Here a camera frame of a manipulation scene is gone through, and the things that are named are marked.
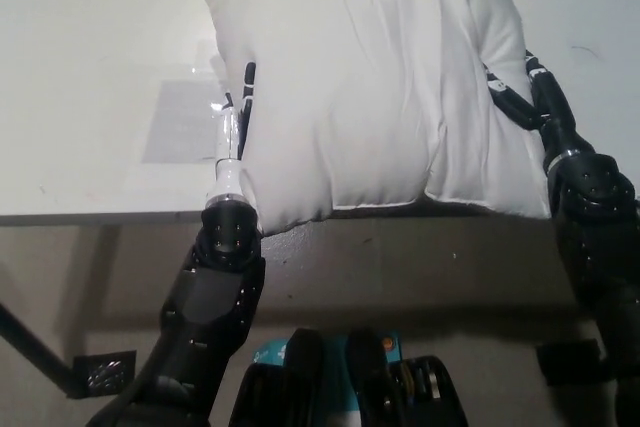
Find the black table foot plate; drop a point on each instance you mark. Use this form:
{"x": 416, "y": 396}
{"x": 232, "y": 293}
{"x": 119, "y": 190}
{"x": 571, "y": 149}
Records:
{"x": 105, "y": 372}
{"x": 570, "y": 362}

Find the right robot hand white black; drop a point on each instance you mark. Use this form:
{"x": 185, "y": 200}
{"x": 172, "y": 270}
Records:
{"x": 555, "y": 112}

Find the grey sheet on table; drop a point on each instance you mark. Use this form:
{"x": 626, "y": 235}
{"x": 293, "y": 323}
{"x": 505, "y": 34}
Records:
{"x": 180, "y": 122}

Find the white pillow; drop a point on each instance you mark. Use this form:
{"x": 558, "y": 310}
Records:
{"x": 380, "y": 97}

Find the black slanted table leg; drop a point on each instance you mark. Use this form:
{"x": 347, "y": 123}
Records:
{"x": 35, "y": 352}

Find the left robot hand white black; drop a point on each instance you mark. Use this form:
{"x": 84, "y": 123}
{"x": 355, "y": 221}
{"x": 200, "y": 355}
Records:
{"x": 229, "y": 147}

